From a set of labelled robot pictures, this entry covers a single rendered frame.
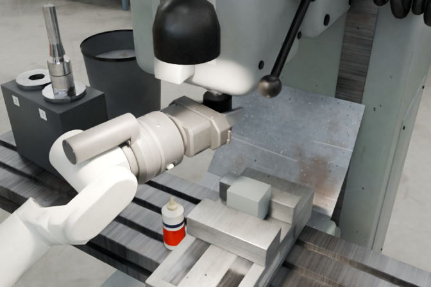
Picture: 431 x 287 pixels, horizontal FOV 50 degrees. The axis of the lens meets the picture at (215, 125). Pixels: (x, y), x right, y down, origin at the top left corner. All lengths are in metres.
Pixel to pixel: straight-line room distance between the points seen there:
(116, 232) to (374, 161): 0.60
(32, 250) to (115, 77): 2.08
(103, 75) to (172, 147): 2.03
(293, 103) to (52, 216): 0.67
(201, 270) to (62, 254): 1.60
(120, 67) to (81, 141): 2.03
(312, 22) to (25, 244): 0.51
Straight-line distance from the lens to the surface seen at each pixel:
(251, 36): 0.58
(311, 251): 0.91
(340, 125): 1.07
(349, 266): 0.92
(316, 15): 0.74
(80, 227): 0.60
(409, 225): 2.53
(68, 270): 2.24
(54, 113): 0.99
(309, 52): 1.06
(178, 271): 0.76
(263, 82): 0.58
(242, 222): 0.78
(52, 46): 0.99
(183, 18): 0.46
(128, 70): 2.61
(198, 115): 0.70
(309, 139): 1.09
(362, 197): 1.20
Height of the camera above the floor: 1.60
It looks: 31 degrees down
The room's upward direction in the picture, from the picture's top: straight up
